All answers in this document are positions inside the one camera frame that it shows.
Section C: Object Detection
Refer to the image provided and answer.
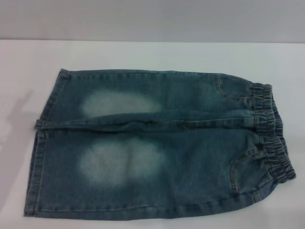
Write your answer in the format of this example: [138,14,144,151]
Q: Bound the blue denim shorts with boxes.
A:
[23,68,298,218]

